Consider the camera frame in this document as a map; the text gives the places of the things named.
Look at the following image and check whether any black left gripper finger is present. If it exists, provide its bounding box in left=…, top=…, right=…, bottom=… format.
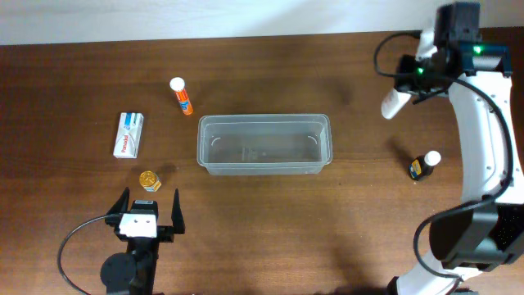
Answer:
left=106, top=187, right=130, bottom=216
left=171, top=188, right=185, bottom=234

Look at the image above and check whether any small jar gold lid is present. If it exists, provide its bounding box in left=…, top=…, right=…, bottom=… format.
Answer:
left=139, top=170, right=161, bottom=192

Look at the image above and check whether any dark syrup bottle white cap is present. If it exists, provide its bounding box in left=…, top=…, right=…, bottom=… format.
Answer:
left=408, top=151, right=441, bottom=181

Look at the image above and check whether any orange effervescent tablet tube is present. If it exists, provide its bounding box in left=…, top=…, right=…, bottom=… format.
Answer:
left=169, top=77, right=193, bottom=116

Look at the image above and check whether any clear plastic container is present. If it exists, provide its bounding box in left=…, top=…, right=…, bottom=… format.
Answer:
left=196, top=114, right=333, bottom=175

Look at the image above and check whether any white squeeze bottle clear cap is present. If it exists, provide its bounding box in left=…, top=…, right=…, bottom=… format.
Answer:
left=381, top=88, right=412, bottom=120

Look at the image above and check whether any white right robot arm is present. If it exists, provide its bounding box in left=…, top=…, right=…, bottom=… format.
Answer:
left=382, top=29, right=523, bottom=294

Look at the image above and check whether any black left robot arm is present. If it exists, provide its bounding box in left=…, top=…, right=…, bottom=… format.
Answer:
left=100, top=188, right=186, bottom=295

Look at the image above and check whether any white Panadol box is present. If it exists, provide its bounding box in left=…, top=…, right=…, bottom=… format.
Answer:
left=113, top=112, right=144, bottom=159

